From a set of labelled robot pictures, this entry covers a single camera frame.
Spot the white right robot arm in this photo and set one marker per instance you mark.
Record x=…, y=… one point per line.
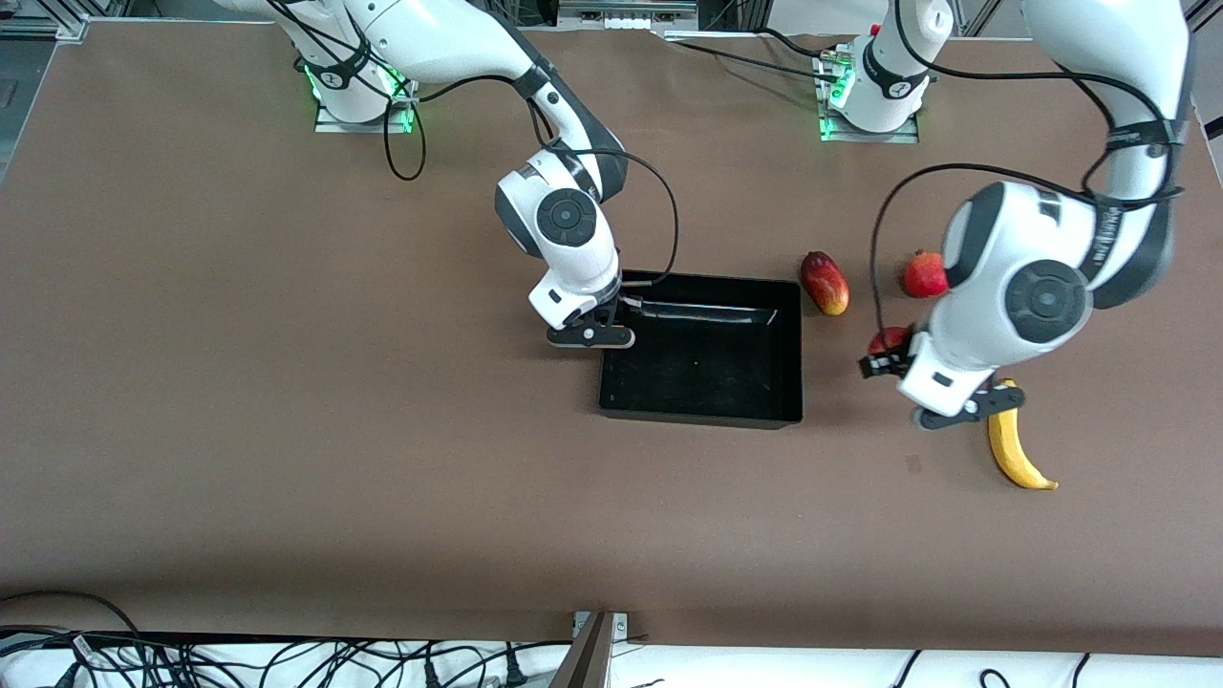
x=564, y=220

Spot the red yellow mango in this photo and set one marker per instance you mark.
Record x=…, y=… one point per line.
x=826, y=285

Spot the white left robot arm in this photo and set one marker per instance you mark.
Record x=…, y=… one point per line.
x=1013, y=277

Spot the silver frame connector strip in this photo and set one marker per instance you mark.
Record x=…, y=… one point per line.
x=626, y=14

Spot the yellow banana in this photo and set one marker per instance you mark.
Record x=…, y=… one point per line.
x=1013, y=459

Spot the metal camera post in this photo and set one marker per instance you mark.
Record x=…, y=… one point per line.
x=588, y=659

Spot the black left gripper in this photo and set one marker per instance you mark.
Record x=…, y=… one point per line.
x=895, y=362

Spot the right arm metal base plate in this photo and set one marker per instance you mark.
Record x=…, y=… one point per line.
x=363, y=127

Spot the red yellow apple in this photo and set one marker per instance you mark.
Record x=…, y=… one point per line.
x=889, y=340

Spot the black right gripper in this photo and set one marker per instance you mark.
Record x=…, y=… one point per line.
x=628, y=308

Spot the black plastic box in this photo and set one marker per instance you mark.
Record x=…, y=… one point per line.
x=707, y=373

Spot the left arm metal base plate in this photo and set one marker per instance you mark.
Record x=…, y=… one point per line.
x=869, y=138

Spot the red pomegranate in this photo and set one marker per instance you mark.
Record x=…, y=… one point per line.
x=923, y=277

